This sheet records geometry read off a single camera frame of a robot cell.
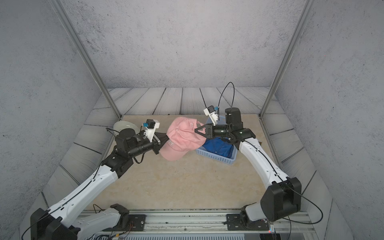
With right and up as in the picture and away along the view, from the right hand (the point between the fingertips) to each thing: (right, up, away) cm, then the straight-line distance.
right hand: (196, 131), depth 71 cm
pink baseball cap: (-7, -3, -3) cm, 8 cm away
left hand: (-12, -2, -1) cm, 12 cm away
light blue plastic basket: (+20, -18, +19) cm, 33 cm away
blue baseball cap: (+14, -10, +28) cm, 32 cm away
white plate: (-48, +3, +23) cm, 53 cm away
